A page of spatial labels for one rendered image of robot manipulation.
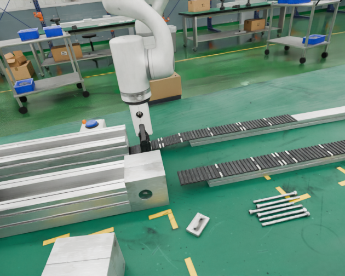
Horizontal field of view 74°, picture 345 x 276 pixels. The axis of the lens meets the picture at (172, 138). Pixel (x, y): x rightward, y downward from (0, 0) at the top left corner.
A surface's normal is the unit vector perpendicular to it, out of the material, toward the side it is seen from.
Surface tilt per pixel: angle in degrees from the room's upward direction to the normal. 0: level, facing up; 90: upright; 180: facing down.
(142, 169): 0
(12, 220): 90
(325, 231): 0
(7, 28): 90
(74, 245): 0
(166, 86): 90
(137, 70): 92
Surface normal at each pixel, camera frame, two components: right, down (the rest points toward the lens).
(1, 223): 0.18, 0.51
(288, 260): -0.09, -0.84
